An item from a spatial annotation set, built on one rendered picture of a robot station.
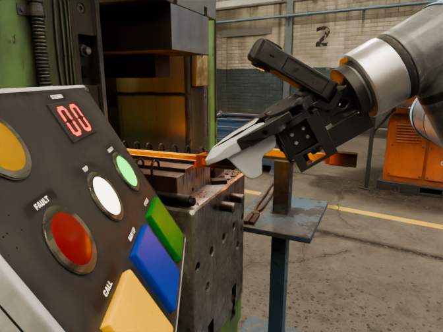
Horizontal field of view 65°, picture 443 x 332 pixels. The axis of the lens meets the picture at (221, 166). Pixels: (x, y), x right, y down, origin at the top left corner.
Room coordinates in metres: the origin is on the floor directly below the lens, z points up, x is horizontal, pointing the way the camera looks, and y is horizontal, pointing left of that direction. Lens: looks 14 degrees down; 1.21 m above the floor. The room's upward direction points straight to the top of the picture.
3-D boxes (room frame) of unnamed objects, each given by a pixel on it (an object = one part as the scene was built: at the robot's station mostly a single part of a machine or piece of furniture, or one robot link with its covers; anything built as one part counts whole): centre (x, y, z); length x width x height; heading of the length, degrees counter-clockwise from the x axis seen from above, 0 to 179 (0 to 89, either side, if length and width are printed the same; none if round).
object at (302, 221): (1.30, -0.24, 0.69); 0.40 x 0.30 x 0.02; 155
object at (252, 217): (1.45, -0.20, 0.70); 0.60 x 0.04 x 0.01; 160
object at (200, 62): (1.23, 0.07, 1.27); 0.09 x 0.02 x 0.17; 158
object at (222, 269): (1.02, 0.25, 0.69); 0.56 x 0.38 x 0.45; 68
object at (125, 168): (0.44, 0.13, 1.09); 0.05 x 0.03 x 0.04; 158
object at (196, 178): (0.97, 0.27, 0.96); 0.42 x 0.20 x 0.09; 68
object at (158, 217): (0.45, 0.08, 1.01); 0.07 x 0.05 x 0.07; 3
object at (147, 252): (0.35, 0.07, 1.01); 0.07 x 0.05 x 0.07; 3
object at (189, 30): (0.97, 0.27, 1.32); 0.42 x 0.20 x 0.10; 68
